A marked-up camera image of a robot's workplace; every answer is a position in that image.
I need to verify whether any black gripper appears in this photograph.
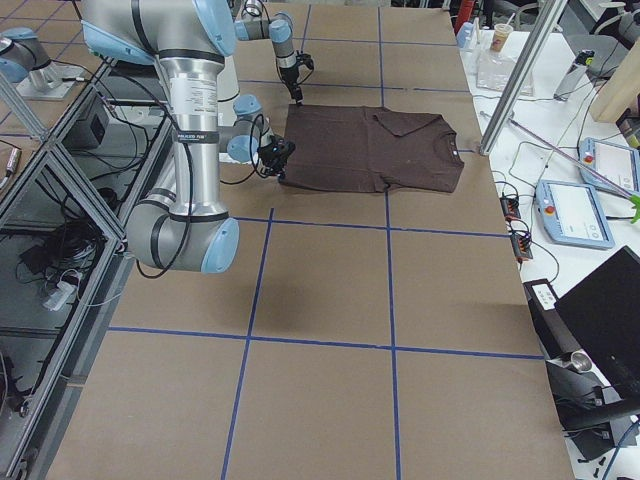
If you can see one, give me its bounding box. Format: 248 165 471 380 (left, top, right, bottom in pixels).
280 67 304 107
267 150 292 178

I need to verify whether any dark brown t-shirt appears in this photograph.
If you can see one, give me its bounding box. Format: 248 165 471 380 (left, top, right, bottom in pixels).
279 105 464 193

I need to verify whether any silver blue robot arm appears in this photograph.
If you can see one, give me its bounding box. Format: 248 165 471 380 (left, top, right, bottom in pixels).
234 1 315 105
82 1 307 274

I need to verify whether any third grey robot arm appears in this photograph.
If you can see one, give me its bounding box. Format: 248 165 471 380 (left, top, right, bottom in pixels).
1 27 84 100

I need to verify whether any paper drink cup with straw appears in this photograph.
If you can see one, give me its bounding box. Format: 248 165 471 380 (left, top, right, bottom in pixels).
489 14 515 53

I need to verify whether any black usb hub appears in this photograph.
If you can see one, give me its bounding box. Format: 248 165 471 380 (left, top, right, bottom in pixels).
510 231 533 263
500 195 521 221

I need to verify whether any near blue teach pendant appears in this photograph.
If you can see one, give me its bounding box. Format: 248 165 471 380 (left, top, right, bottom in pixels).
535 180 615 250

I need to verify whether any blue teach pendant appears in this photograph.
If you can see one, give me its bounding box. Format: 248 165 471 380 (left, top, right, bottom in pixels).
535 180 615 250
579 137 639 193

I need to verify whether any far blue teach pendant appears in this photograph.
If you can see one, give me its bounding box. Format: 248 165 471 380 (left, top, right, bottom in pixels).
579 137 639 193

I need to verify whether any black box with label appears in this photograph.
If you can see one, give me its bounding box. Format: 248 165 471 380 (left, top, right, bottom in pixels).
523 279 581 359

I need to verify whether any reacher grabber stick tool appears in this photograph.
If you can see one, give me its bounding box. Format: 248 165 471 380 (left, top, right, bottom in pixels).
507 114 639 224

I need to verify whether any black monitor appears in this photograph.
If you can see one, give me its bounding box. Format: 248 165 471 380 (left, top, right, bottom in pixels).
556 246 639 398

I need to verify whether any steel cup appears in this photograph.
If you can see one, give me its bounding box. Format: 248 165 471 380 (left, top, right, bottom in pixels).
558 350 593 374

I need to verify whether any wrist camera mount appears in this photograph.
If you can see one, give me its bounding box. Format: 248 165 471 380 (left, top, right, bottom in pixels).
296 50 315 72
258 137 296 177

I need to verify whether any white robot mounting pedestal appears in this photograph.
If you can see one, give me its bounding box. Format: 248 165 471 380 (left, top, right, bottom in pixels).
217 56 240 126

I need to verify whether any aluminium frame post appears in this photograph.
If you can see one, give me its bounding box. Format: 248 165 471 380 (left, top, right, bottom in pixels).
479 0 568 156

